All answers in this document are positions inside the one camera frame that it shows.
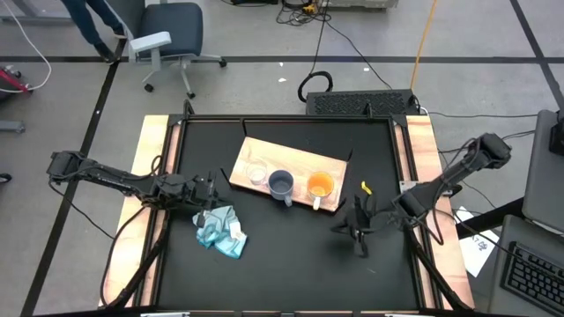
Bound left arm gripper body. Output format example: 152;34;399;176
167;175;221;211

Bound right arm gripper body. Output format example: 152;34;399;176
345;195;397;234

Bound light blue cloth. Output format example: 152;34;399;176
191;204;249;261

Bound clear glass mug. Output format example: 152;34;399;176
245;159;269;187

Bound yellow mug white handle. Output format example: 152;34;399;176
306;171;336;211

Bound grey mug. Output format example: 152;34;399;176
267;169;296;208

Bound wooden table side plank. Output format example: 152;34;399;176
99;114;182;308
393;114;476;309

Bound white paper sheet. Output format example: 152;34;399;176
453;205;501;278

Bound black computer case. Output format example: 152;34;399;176
305;89;420;117

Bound grey desk top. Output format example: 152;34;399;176
486;214;564;317
522;109;564;234

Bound dark blue office chair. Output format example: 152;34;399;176
127;2;228;100

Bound black keyboard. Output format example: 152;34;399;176
500;240;564;317

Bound black desk device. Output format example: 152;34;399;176
548;109;564;156

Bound person's legs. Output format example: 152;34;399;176
60;0;129;63

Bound grey equipment case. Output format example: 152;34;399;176
328;0;400;10

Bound black aluminium table frame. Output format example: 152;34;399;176
99;100;477;317

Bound coiled black cable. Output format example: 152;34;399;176
297;70;334;104

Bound orange cable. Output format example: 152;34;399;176
409;0;439;92

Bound grey floor bracket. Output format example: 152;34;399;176
0;119;26;135

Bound red tool handle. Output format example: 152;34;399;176
0;65;34;95

